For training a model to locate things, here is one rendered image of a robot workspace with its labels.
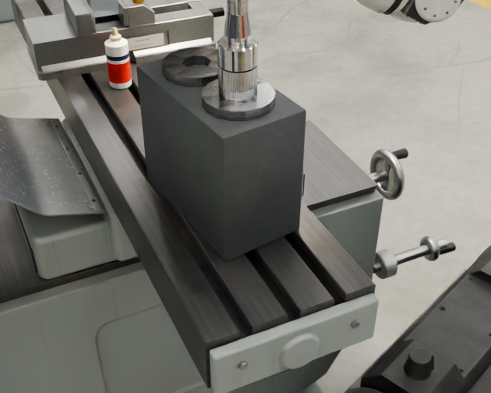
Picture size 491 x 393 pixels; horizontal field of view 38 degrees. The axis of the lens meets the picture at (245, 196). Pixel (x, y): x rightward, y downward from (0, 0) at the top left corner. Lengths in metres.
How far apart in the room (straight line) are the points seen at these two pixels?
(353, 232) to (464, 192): 1.36
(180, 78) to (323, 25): 3.09
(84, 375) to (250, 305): 0.58
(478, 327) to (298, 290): 0.58
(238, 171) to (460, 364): 0.64
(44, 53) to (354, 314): 0.77
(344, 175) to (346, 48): 2.33
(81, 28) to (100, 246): 0.41
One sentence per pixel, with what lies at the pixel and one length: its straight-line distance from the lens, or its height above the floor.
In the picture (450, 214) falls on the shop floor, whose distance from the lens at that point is 2.65.
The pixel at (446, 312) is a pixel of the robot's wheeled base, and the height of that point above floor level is 0.59.
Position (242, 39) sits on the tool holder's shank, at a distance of 0.84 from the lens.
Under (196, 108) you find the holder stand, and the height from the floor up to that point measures 1.14.
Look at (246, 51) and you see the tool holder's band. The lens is 0.83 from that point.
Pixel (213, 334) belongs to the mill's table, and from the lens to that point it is 0.84.
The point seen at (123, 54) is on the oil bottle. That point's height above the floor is 1.02.
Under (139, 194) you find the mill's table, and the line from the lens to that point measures 1.05.
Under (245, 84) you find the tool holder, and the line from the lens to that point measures 0.85.
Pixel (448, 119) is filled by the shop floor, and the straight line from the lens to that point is 3.20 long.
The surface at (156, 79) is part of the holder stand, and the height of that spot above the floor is 1.14.
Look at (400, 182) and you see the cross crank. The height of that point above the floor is 0.67.
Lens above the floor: 1.57
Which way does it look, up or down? 37 degrees down
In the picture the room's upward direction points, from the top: straight up
